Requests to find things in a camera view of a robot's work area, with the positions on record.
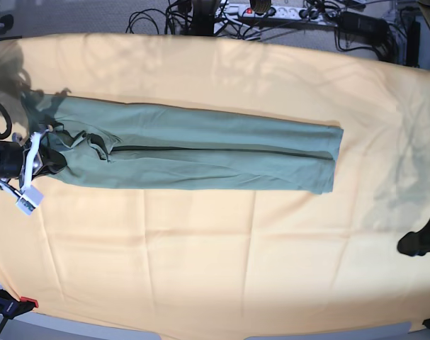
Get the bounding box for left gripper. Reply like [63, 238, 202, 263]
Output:
[397, 219, 430, 257]

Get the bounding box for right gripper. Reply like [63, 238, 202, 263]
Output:
[0, 129, 67, 198]

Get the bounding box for green T-shirt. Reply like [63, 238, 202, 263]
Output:
[21, 93, 344, 194]

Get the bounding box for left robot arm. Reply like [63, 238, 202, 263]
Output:
[397, 219, 430, 257]

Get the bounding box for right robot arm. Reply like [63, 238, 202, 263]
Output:
[0, 103, 67, 198]

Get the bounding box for yellow tablecloth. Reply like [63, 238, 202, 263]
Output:
[0, 34, 430, 339]

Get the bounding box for black red left clamp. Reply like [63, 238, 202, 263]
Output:
[0, 289, 39, 335]

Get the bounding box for black center stand pole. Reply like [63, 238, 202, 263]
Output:
[190, 0, 219, 37]

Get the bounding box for black box right background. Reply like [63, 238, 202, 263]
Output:
[406, 21, 421, 67]

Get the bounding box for black power adapter brick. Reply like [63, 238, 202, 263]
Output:
[338, 11, 389, 37]

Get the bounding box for white power strip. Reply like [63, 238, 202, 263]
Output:
[222, 2, 333, 26]

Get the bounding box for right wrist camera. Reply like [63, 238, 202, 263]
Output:
[16, 186, 44, 216]

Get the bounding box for black tangled cables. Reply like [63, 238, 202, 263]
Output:
[128, 0, 400, 63]

